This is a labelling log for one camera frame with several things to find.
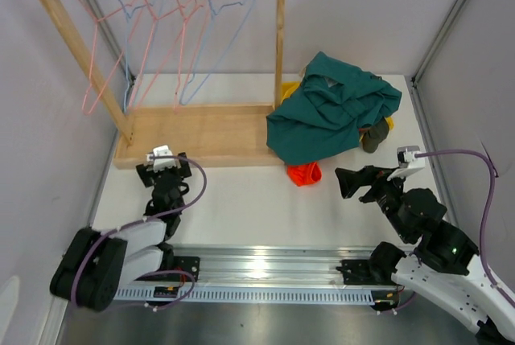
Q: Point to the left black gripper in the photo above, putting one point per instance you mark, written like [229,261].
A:
[147,175]

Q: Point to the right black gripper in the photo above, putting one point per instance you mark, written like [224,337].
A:
[350,180]

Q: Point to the olive green shorts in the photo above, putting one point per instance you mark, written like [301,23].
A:
[372,137]

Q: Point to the blue wire hanger green shorts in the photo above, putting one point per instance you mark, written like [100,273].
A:
[213,46]

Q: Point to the pink wire hanger olive shorts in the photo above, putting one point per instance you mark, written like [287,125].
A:
[155,18]

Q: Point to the dark green shorts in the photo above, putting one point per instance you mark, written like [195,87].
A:
[324,115]

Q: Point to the yellow shorts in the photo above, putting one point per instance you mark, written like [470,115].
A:
[288,88]

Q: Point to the light blue wire hanger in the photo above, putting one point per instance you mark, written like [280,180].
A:
[132,13]

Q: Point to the pink wire hanger orange shorts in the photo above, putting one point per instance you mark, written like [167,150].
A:
[187,10]

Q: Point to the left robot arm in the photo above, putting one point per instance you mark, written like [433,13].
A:
[97,264]

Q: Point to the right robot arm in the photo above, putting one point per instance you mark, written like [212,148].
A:
[445,264]

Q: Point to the wooden clothes rack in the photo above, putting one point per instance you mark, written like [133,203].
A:
[225,124]

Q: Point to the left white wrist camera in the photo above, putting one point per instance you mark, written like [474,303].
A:
[161,156]

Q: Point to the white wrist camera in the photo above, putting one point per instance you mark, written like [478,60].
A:
[161,156]
[408,162]

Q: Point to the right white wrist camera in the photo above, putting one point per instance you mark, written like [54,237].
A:
[408,162]

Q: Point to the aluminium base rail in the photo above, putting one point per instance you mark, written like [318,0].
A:
[272,267]

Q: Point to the slotted cable duct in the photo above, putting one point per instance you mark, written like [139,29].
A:
[333,295]

